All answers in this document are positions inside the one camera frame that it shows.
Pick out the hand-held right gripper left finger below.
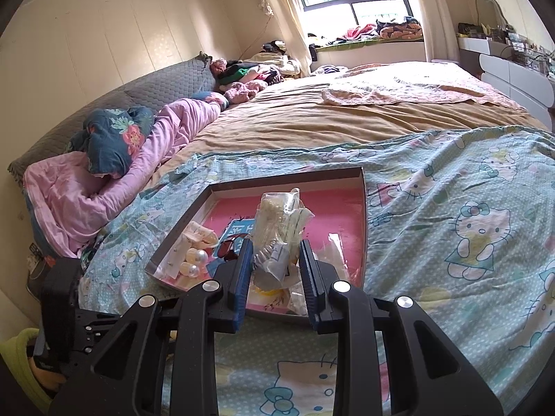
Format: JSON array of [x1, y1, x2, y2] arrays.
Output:
[[47, 238, 255, 416]]

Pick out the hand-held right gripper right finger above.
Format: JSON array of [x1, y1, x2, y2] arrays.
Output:
[[298, 238, 506, 416]]

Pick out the dark red hair accessory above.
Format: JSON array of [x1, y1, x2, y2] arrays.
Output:
[[216, 233, 251, 262]]

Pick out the pearl earrings packet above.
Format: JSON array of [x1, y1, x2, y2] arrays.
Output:
[[161, 243, 210, 281]]

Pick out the clear bag with jewelry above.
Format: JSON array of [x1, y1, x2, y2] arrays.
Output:
[[250, 188, 314, 292]]

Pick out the shallow tray with pink inside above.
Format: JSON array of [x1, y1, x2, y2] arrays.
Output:
[[145, 166, 369, 326]]

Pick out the person's left forearm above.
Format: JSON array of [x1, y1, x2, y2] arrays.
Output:
[[0, 327, 59, 413]]

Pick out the white jewelry packet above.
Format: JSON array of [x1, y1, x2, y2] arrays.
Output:
[[182, 220, 219, 249]]

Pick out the flat clear plastic bag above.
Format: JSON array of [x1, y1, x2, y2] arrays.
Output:
[[312, 232, 364, 283]]

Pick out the pink quilt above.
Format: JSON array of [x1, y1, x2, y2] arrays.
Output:
[[23, 96, 223, 259]]

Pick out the cartoon cat printed blanket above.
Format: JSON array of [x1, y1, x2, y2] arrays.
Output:
[[79, 125, 555, 416]]

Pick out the tan bedsheet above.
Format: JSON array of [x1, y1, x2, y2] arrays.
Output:
[[143, 61, 552, 183]]

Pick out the blue floral pillow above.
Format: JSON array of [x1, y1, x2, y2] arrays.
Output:
[[68, 91, 230, 179]]

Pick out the pink fuzzy cloth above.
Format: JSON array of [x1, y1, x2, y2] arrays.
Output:
[[222, 80, 268, 105]]

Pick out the grey quilted headboard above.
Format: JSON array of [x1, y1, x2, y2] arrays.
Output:
[[8, 55, 218, 183]]

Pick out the pile of clothes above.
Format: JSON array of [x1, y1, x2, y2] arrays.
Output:
[[210, 40, 303, 93]]

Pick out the pink towel blanket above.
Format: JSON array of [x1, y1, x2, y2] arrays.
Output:
[[321, 75, 526, 110]]

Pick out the pile of cloths on windowsill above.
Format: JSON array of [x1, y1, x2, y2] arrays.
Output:
[[307, 16, 424, 53]]

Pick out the cream curtain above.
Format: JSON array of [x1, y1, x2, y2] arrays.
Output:
[[402, 0, 461, 64], [246, 0, 311, 76]]

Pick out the white vanity dresser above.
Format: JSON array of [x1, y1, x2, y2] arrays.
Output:
[[456, 34, 555, 131]]

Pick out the vanity mirror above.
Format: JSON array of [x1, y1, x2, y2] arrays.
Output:
[[474, 0, 509, 32]]

